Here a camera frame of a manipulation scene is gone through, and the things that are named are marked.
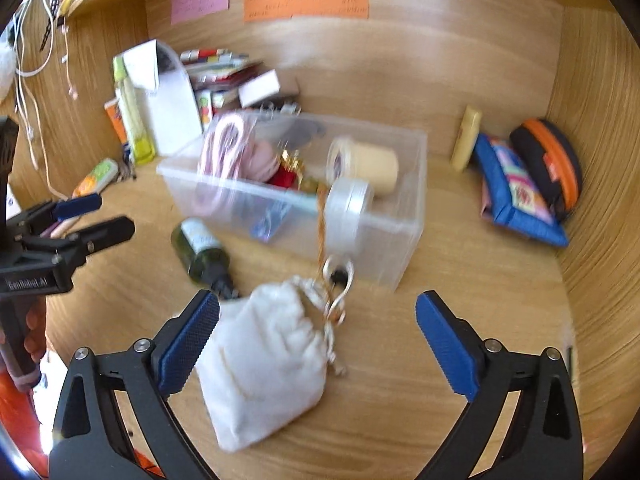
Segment yellow green bottle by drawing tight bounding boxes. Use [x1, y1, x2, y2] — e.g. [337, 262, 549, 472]
[112, 55, 156, 165]

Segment green orange tube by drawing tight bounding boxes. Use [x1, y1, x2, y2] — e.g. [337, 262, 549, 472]
[72, 157, 120, 198]

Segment dark metal clips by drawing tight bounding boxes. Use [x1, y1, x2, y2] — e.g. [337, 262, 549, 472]
[119, 142, 138, 181]

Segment dark grey item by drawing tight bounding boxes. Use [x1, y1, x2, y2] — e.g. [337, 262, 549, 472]
[280, 122, 326, 148]

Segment white curved paper holder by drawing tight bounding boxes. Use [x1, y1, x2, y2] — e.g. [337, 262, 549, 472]
[142, 42, 203, 157]

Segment small book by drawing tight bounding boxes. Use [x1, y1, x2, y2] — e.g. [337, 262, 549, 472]
[210, 89, 241, 111]

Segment person's left forearm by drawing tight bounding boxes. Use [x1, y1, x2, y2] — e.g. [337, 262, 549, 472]
[0, 367, 48, 466]

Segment black orange zip case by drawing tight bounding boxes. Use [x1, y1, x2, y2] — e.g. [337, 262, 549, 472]
[509, 118, 583, 223]

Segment white folded paper slip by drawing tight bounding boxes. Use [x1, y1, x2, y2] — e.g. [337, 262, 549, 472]
[122, 40, 163, 91]

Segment thin earphone cord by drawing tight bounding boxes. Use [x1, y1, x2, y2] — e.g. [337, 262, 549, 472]
[59, 20, 79, 102]

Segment white cardboard box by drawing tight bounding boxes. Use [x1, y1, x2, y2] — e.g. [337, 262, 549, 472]
[238, 69, 281, 109]

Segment pale yellow tube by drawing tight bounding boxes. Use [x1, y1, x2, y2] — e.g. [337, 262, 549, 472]
[450, 105, 483, 171]

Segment blue patterned zip pouch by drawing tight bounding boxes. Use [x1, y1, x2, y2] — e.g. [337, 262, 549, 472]
[472, 132, 570, 248]

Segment metal binder clips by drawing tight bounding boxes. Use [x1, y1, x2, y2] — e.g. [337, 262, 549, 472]
[260, 100, 303, 116]

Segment pink round case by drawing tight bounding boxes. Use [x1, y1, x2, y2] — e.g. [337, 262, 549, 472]
[242, 140, 281, 181]

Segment beige round jar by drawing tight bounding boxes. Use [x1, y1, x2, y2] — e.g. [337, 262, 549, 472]
[326, 136, 400, 197]

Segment white cloth drawstring pouch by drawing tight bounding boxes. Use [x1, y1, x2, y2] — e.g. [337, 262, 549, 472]
[194, 275, 348, 453]

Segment colourful dotted box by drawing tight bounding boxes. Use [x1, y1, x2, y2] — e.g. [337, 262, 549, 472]
[195, 88, 215, 133]

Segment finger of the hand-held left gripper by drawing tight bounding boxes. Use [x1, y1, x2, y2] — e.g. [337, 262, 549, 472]
[7, 192, 103, 234]
[25, 216, 136, 267]

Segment clear plastic storage bin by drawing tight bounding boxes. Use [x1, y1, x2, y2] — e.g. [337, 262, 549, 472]
[156, 110, 429, 293]

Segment pink rope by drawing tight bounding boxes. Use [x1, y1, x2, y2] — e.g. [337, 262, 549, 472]
[192, 112, 256, 216]

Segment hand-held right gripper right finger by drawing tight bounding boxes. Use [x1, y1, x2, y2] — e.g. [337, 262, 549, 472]
[415, 290, 586, 480]

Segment person's left hand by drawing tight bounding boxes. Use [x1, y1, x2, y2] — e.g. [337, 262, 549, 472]
[22, 305, 48, 363]

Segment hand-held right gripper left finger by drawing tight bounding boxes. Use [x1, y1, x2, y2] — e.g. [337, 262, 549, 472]
[47, 289, 222, 480]

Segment dark green glass bottle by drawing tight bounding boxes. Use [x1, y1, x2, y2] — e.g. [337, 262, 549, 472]
[171, 217, 241, 301]

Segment blue printed packet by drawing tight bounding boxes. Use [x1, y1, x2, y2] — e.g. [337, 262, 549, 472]
[250, 205, 291, 241]

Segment stack of books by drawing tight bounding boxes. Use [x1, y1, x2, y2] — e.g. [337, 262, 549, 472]
[187, 60, 265, 85]

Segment pink brown wallet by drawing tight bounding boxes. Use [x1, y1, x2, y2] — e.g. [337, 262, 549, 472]
[480, 180, 496, 221]

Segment clear round jar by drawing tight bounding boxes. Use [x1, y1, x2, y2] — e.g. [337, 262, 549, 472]
[324, 177, 376, 256]

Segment orange sticky note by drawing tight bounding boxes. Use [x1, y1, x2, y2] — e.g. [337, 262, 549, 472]
[242, 0, 371, 22]

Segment orange white tube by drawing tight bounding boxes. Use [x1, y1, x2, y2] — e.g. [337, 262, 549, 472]
[104, 100, 128, 146]

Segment wooden desktop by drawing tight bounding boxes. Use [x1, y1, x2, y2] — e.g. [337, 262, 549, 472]
[30, 105, 608, 480]

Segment red velvet drawstring pouch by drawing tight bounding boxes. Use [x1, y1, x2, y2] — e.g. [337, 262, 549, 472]
[267, 150, 321, 193]

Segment pink pen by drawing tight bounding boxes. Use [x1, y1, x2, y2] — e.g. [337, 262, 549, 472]
[40, 216, 83, 238]

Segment white cable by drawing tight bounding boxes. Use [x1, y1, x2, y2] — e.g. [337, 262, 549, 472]
[12, 0, 71, 201]

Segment striped colourful booklet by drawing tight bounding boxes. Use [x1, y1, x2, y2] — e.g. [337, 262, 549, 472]
[179, 48, 249, 63]

